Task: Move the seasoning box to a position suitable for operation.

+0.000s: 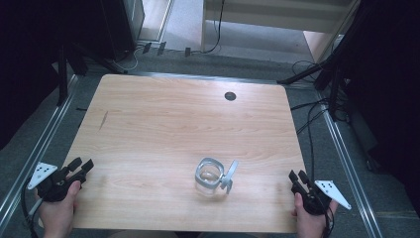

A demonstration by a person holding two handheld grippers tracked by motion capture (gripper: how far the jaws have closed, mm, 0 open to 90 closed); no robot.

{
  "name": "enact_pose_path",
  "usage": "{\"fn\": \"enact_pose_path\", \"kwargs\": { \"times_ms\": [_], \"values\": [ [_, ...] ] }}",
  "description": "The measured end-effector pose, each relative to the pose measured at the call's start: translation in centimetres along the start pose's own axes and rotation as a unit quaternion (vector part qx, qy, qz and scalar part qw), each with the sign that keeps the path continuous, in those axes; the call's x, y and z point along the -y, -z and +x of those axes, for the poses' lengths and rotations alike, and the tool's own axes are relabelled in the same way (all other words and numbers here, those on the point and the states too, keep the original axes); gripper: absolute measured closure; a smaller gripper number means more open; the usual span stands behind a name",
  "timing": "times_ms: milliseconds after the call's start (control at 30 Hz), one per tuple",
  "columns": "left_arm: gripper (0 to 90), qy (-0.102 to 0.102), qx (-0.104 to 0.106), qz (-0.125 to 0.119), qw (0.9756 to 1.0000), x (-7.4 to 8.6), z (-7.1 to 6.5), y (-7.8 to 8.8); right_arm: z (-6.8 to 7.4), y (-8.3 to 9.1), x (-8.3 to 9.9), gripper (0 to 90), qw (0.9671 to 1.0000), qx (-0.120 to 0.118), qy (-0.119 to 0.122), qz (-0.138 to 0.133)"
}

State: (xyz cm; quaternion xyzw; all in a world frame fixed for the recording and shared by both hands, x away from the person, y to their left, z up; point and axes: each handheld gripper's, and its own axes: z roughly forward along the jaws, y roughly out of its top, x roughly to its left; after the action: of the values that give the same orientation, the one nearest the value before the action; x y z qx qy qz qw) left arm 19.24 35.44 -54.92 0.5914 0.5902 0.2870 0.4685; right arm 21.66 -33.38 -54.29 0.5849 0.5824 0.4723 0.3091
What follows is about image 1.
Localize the white floor cable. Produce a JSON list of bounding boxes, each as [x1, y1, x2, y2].
[[111, 45, 144, 72]]

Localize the person's right hand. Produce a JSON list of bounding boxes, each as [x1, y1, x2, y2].
[[291, 192, 339, 238]]

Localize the metal floor rail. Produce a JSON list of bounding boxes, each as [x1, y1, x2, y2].
[[0, 74, 80, 226], [315, 88, 384, 238], [133, 70, 319, 87]]

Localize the black metal stand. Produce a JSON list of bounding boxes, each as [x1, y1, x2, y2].
[[56, 43, 129, 107], [276, 49, 351, 122]]

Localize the person's left hand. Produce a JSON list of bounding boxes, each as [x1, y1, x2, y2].
[[34, 179, 82, 238]]

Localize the right hand-held gripper cable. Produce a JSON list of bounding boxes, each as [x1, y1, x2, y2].
[[324, 204, 335, 238]]

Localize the black cabinet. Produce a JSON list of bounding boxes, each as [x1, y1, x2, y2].
[[98, 0, 147, 61]]

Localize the black floor cables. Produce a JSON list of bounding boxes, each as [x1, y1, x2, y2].
[[289, 59, 333, 175]]

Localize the black hanging cable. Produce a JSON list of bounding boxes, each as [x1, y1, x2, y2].
[[191, 0, 227, 56]]

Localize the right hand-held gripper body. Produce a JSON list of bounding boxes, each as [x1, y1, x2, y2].
[[290, 179, 353, 216]]

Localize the white furniture frame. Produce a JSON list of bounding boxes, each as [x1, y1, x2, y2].
[[200, 0, 362, 55]]

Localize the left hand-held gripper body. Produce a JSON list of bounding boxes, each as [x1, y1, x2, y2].
[[27, 162, 88, 203]]

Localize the hand-held gripper cable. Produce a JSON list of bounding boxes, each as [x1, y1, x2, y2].
[[20, 184, 45, 238], [324, 204, 335, 238]]

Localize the clear glass jar grey lid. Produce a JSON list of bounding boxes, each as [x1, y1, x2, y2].
[[194, 157, 240, 198]]

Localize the left hand-held gripper cable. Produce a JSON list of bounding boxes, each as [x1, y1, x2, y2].
[[20, 184, 45, 238]]

